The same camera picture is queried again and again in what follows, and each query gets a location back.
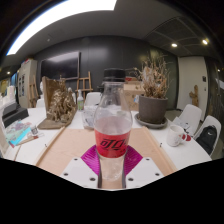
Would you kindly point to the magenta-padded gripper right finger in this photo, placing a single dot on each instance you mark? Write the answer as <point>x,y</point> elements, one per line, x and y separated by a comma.
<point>146,171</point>

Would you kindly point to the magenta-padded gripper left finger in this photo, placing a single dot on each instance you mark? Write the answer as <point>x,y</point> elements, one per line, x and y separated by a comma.
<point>78,171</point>

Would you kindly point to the clear red-labelled drink bottle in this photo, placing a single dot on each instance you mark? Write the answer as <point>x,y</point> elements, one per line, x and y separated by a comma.
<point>112,116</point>

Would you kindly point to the tan wooden tray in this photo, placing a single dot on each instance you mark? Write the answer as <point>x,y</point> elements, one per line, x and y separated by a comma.
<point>70,143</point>

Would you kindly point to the white mug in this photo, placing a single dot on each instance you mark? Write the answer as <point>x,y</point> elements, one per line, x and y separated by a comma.
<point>174,135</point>

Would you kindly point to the grey plant saucer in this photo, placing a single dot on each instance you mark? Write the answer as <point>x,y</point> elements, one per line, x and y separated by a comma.
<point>151,125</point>

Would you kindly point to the clear plastic cup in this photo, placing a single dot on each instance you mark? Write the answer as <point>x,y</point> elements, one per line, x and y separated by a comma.
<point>88,116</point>

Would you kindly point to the small glass jar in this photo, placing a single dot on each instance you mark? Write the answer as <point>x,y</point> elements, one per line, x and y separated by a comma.
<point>34,130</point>

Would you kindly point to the black backpack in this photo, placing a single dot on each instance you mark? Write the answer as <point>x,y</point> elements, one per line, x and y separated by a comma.
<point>206,138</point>

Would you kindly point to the small green-white spray bottle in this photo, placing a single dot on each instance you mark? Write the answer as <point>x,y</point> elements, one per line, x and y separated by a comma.
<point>80,101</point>

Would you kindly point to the white chair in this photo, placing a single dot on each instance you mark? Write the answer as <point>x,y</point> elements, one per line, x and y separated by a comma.
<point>191,116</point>
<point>215,124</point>
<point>93,99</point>

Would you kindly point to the dry plant in grey pot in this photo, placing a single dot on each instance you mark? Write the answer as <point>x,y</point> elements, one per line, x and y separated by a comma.
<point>152,100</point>

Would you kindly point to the colourful book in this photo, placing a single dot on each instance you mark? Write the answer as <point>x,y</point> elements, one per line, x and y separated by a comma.
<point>16,131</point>

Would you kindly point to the cardboard box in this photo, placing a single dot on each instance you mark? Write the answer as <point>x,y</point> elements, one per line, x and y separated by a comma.
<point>133,93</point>

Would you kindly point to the black box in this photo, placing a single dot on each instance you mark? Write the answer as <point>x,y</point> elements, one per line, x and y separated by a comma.
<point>13,115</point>

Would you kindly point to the wooden easel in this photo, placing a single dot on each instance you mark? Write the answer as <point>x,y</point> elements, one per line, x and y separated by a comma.
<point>85,83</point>

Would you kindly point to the small wooden floor sculpture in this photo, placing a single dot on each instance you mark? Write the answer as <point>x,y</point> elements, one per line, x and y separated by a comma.
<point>194,96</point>

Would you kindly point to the white shelf unit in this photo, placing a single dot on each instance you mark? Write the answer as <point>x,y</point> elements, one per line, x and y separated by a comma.
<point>27,83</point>

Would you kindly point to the round ceiling spotlight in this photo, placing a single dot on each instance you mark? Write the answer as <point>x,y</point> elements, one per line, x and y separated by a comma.
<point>174,45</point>
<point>204,42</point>

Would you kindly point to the long ceiling light strip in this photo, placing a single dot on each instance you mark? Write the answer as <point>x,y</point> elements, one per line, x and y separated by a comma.
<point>63,13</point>

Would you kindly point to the black wall screen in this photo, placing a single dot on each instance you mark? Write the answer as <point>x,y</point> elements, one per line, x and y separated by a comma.
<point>60,66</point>

